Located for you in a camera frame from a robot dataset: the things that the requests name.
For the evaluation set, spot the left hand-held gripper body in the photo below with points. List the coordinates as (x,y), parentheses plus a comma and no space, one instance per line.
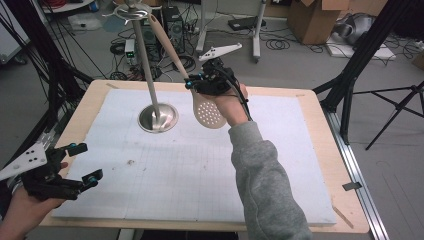
(40,176)

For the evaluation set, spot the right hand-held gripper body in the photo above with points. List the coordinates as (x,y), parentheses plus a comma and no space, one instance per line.
(215,81)

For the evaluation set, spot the beige slotted spoon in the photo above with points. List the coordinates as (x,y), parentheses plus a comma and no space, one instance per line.
(208,115)

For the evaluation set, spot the metal utensil stand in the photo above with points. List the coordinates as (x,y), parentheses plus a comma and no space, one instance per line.
(158,116)

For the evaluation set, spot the person's right hand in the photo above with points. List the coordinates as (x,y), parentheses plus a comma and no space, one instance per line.
(231,106)

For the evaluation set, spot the person's left hand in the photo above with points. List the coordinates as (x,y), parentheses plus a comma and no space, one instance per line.
(23,213)

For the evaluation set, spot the black computer tower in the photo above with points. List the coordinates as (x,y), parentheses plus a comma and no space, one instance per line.
(173,26)

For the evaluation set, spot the white desk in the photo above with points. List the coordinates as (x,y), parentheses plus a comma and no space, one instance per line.
(256,33)

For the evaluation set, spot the black flat device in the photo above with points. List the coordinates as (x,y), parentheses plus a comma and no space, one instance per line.
(245,22)

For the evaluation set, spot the power supply with green display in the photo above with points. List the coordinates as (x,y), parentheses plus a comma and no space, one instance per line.
(130,51)

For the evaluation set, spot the white grid mat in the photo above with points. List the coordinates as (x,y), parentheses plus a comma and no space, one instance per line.
(183,173)

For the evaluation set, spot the large cardboard box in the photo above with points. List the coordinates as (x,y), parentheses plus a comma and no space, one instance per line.
(310,23)

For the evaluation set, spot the silver grey appliance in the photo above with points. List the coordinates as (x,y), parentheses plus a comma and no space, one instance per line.
(355,26)

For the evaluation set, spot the white flat board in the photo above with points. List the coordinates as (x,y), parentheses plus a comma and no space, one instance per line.
(363,51)

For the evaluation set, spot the dark tape piece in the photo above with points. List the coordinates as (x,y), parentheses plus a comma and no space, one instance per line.
(351,186)

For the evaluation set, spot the black tripod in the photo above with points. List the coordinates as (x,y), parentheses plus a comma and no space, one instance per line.
(396,106)

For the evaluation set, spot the tan tape strip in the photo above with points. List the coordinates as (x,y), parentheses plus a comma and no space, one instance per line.
(342,216)

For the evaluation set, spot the black frame legs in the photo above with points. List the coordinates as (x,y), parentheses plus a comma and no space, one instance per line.
(50,66)

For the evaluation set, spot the black frame post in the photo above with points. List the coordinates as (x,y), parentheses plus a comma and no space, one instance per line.
(366,50)

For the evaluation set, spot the aluminium rail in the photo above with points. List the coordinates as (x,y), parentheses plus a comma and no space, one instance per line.
(360,180)

